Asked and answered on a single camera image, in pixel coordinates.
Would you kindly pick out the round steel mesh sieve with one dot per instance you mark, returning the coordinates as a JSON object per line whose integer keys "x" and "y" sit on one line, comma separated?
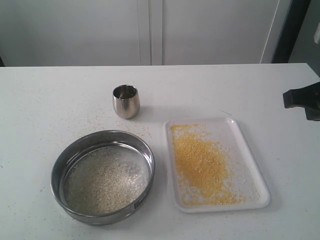
{"x": 68, "y": 158}

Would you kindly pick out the white square plastic tray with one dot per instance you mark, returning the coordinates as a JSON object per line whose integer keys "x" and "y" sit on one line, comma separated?
{"x": 247, "y": 178}

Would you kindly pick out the pile of tan grain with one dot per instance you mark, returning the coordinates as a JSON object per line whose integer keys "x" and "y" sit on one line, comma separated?
{"x": 106, "y": 180}

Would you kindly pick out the small yellow sieved grains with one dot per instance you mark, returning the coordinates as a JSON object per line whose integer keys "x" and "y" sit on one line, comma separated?
{"x": 203, "y": 168}

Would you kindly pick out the white cabinet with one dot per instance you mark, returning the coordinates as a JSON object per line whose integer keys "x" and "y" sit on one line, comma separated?
{"x": 139, "y": 32}

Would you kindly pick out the stainless steel cup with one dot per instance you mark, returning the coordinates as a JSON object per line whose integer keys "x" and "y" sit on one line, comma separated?
{"x": 126, "y": 101}

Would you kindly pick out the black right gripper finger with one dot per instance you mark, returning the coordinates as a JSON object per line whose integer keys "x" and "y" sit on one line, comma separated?
{"x": 312, "y": 114}
{"x": 305, "y": 97}

